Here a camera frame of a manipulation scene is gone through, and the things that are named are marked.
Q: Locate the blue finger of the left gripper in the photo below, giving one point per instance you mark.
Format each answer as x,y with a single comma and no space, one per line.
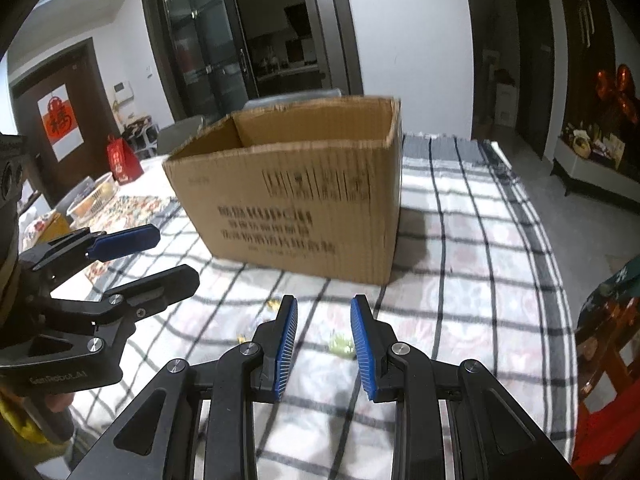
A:
130,242
141,298

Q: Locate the red gift bag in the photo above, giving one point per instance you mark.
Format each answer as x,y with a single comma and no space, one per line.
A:
124,164

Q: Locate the glass sliding door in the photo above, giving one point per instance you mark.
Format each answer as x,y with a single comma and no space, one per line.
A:
200,51

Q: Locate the white low tv cabinet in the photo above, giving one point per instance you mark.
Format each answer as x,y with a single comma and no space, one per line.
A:
586,177

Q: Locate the patterned floral placemat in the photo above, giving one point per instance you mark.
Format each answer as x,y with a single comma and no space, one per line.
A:
127,212

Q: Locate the red foil balloons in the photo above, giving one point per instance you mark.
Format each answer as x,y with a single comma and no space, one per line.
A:
618,88

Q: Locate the clear plastic food container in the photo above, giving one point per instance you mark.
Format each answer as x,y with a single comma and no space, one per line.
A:
87,198

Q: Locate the red fu door poster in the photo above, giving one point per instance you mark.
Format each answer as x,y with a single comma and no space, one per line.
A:
60,123

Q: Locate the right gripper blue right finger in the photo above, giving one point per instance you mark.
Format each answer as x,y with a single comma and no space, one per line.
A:
439,407

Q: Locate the black white plaid tablecloth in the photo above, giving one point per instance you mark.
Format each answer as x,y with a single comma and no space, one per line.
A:
474,277

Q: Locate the grey dining chair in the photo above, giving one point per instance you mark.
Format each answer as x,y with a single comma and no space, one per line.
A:
172,137
292,97

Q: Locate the left hand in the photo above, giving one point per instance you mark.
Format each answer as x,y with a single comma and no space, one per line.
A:
57,403

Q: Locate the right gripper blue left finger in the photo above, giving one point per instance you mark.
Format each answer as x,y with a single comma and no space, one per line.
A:
156,437

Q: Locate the dark wooden door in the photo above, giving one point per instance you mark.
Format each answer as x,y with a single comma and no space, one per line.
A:
536,41

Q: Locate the brown cardboard box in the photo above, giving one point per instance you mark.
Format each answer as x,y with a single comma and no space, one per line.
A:
307,187

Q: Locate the red wooden chair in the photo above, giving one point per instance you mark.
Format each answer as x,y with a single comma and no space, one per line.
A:
607,435

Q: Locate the light green candy wrapper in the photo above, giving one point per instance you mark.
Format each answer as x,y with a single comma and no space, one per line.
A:
341,346

